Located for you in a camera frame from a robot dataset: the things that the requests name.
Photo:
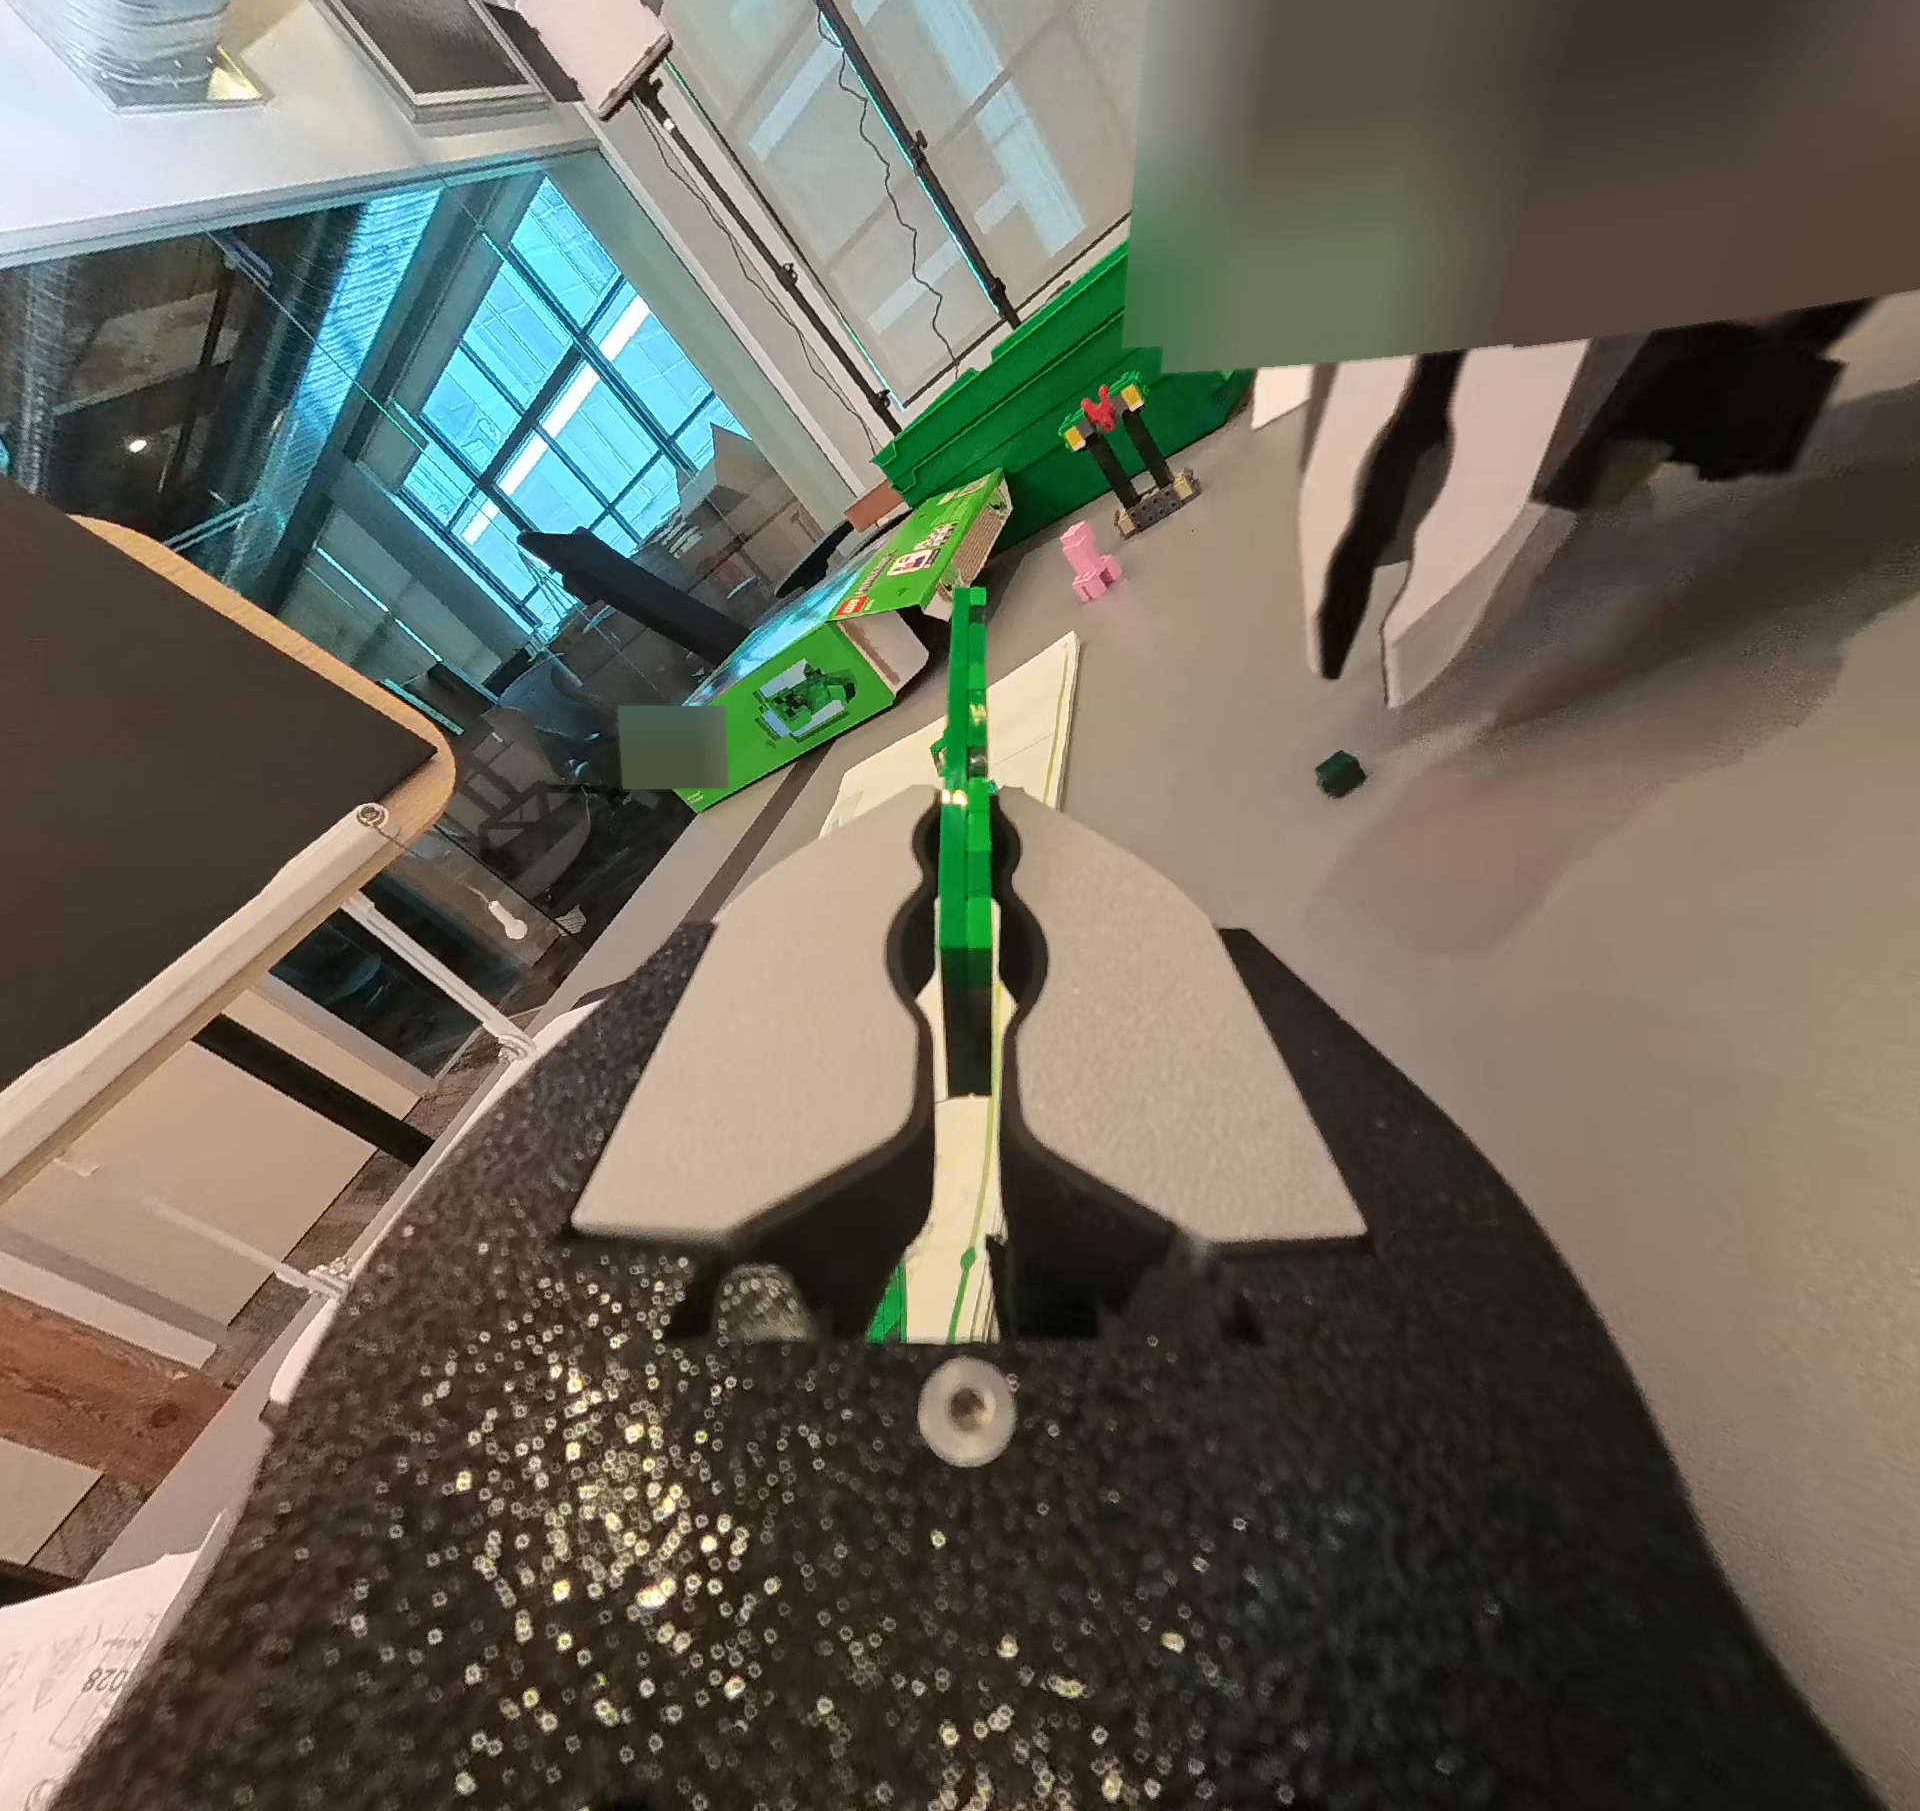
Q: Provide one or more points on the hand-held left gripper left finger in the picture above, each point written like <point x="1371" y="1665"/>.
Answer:
<point x="750" y="1078"/>

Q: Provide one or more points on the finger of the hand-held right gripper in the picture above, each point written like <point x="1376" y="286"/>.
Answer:
<point x="1357" y="476"/>
<point x="1484" y="566"/>

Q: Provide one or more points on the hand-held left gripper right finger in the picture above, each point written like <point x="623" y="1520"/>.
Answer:
<point x="1185" y="1078"/>

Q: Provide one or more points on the small dark green brick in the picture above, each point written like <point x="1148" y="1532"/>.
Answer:
<point x="1340" y="773"/>

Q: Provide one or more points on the green brick plate assembly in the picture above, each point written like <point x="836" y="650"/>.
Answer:
<point x="966" y="867"/>

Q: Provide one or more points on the grey desk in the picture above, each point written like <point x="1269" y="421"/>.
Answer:
<point x="1501" y="1167"/>

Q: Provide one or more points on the black brick tower model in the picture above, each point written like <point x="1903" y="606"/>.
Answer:
<point x="1134" y="468"/>

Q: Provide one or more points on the pink brick pig figure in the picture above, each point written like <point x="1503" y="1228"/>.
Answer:
<point x="1090" y="564"/>

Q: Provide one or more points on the green plastic bin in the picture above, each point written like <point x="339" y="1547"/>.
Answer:
<point x="1020" y="401"/>

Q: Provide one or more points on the green toy set box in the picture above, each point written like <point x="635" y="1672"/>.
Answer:
<point x="811" y="702"/>

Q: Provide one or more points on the open building instruction booklet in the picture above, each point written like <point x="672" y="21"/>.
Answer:
<point x="1020" y="731"/>

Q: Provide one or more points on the black office chair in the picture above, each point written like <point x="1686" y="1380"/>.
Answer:
<point x="630" y="590"/>

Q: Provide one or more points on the black board on white stand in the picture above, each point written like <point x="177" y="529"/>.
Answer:
<point x="151" y="792"/>

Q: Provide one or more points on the crumpled white paper bag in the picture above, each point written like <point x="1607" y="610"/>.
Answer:
<point x="75" y="1677"/>

